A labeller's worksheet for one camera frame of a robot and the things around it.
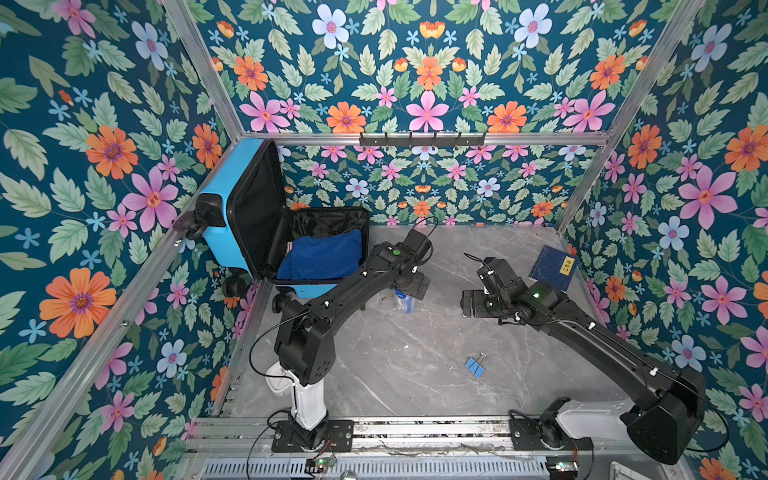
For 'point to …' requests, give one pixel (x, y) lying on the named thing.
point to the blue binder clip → (475, 366)
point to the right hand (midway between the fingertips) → (474, 301)
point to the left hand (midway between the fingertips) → (414, 278)
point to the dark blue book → (554, 267)
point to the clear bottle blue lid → (405, 302)
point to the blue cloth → (332, 256)
